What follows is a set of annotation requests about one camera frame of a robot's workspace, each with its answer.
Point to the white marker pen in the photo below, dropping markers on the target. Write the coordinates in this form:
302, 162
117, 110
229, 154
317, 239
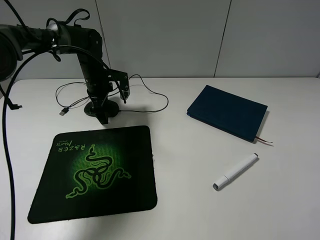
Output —
234, 171

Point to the black computer mouse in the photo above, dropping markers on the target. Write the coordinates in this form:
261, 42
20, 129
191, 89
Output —
112, 108

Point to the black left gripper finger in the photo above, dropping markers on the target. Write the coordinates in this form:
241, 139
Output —
124, 93
98, 109

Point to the black green razer mousepad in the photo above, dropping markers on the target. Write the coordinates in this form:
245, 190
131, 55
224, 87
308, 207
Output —
96, 173

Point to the dark blue notebook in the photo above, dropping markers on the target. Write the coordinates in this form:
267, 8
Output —
230, 113

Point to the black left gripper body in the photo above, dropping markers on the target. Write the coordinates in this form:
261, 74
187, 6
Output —
99, 80

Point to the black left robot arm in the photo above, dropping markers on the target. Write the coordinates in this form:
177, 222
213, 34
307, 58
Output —
62, 39

